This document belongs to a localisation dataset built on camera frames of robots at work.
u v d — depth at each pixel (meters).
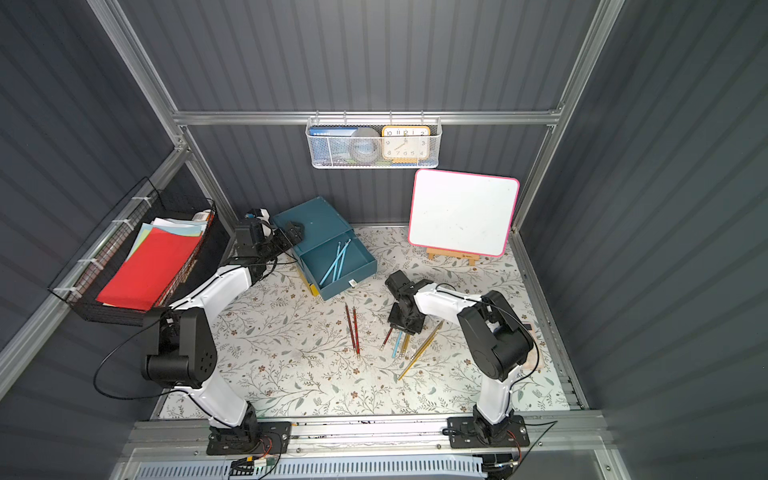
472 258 1.06
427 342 0.89
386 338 0.91
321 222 0.93
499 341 0.49
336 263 0.89
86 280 0.62
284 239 0.82
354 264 0.91
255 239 0.72
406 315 0.78
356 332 0.91
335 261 0.89
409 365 0.86
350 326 0.94
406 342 0.90
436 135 0.87
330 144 0.84
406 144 0.89
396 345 0.89
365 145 0.91
